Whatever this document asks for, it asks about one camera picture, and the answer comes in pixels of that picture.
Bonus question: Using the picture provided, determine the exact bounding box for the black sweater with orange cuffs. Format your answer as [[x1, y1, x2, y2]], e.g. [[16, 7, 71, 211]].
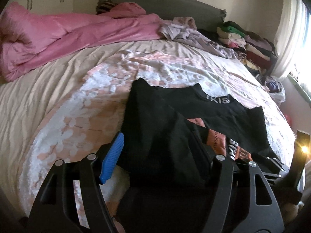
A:
[[117, 79, 275, 232]]

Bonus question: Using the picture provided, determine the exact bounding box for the person's hand under gripper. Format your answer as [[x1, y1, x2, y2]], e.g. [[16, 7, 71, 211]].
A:
[[112, 217, 125, 233]]

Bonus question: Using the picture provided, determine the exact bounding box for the beige bed sheet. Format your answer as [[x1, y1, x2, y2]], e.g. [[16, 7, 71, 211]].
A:
[[0, 38, 219, 199]]

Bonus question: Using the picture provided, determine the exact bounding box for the pink white floral blanket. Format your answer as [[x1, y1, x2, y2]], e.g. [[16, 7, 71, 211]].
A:
[[18, 50, 295, 214]]

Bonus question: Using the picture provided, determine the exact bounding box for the white curtain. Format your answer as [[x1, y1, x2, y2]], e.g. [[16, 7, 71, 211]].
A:
[[272, 0, 308, 81]]

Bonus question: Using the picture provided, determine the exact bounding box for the white plastic bag with clothes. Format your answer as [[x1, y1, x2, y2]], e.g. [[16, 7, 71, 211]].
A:
[[264, 76, 286, 106]]

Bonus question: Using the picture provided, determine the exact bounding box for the pink duvet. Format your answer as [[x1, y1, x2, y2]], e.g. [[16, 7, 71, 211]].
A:
[[1, 2, 163, 82]]

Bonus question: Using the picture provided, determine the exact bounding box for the stack of folded clothes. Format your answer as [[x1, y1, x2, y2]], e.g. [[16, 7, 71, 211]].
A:
[[217, 21, 278, 75]]

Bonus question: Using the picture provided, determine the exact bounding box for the dark striped pillow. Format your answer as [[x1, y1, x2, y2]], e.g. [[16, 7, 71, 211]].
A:
[[96, 0, 118, 15]]

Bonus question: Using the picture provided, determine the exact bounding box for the grey green headboard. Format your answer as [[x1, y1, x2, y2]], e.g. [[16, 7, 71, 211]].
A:
[[98, 0, 227, 32]]

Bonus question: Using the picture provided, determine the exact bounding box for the lilac crumpled garment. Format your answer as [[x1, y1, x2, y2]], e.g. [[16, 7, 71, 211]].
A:
[[159, 17, 237, 59]]

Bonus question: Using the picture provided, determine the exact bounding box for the red item on floor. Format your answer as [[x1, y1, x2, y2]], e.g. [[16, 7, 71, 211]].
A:
[[284, 114, 293, 127]]

